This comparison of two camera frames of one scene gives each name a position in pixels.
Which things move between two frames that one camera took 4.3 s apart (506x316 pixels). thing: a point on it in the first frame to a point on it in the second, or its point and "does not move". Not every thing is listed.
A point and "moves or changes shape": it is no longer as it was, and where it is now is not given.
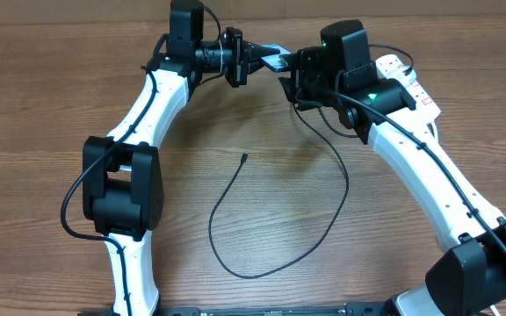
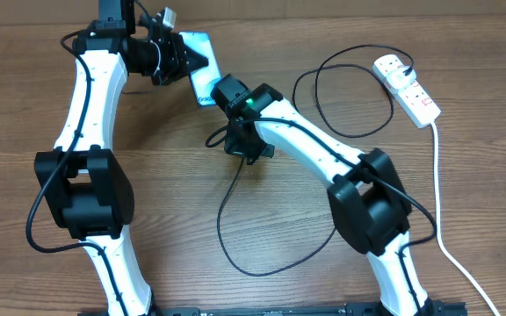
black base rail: (347, 309) does not move
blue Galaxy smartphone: (279, 62) moves or changes shape
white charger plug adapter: (397, 74) does not move
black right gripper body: (311, 73) to (248, 146)
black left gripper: (239, 75) to (177, 68)
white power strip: (429, 111) does not move
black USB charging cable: (315, 243) to (334, 120)
